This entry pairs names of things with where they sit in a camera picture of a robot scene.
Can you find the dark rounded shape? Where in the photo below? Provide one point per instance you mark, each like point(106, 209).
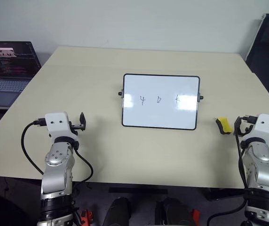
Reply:
point(172, 212)
point(116, 212)

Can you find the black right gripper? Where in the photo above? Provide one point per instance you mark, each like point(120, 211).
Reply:
point(247, 130)

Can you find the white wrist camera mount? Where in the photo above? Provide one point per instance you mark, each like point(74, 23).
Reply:
point(57, 124)
point(265, 127)

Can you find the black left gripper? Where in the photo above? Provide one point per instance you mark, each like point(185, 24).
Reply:
point(73, 128)

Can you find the yellow and black eraser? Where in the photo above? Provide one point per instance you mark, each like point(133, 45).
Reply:
point(224, 124)

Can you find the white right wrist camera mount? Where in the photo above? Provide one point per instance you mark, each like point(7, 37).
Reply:
point(265, 127)

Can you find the orange plastic part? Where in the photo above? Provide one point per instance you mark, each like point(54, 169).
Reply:
point(195, 214)
point(86, 216)

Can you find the black-framed white whiteboard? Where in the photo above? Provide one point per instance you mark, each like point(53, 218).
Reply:
point(159, 101)

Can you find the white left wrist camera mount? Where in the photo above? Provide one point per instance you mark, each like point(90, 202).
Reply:
point(57, 124)

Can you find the open grey laptop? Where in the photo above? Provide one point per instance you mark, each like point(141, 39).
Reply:
point(10, 70)

